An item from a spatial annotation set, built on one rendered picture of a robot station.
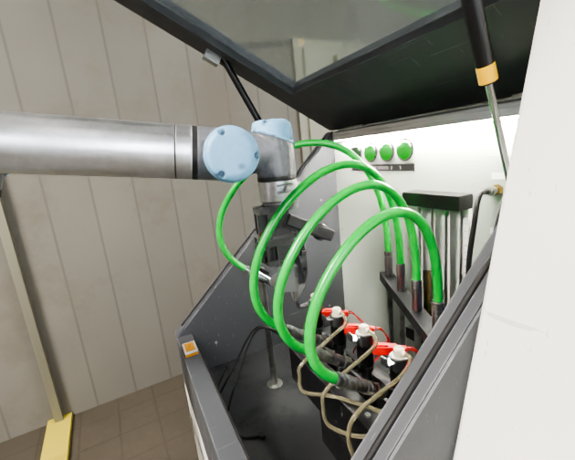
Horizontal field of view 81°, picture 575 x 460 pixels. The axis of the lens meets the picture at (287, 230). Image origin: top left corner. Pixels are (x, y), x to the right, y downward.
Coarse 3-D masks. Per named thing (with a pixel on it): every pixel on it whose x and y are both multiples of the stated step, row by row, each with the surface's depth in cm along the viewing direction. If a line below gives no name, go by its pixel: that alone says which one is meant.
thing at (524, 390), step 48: (528, 96) 34; (528, 144) 34; (528, 192) 34; (528, 240) 34; (528, 288) 33; (480, 336) 38; (528, 336) 33; (480, 384) 37; (528, 384) 33; (480, 432) 37; (528, 432) 33
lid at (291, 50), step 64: (128, 0) 75; (192, 0) 69; (256, 0) 61; (320, 0) 55; (384, 0) 50; (448, 0) 46; (512, 0) 40; (256, 64) 86; (320, 64) 74; (384, 64) 62; (448, 64) 56; (512, 64) 51
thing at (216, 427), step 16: (192, 336) 91; (192, 368) 76; (208, 368) 76; (192, 384) 72; (208, 384) 70; (192, 400) 81; (208, 400) 66; (208, 416) 61; (224, 416) 61; (208, 432) 59; (224, 432) 58; (208, 448) 65; (224, 448) 54; (240, 448) 54
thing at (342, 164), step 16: (352, 160) 60; (320, 176) 57; (272, 224) 54; (400, 224) 66; (400, 240) 67; (256, 256) 54; (400, 256) 68; (256, 272) 54; (400, 272) 68; (256, 288) 55; (400, 288) 69; (256, 304) 55; (272, 320) 57; (320, 336) 62
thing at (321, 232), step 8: (288, 216) 65; (296, 216) 66; (288, 224) 65; (296, 224) 66; (304, 224) 66; (320, 224) 70; (312, 232) 68; (320, 232) 68; (328, 232) 69; (320, 240) 71; (328, 240) 70
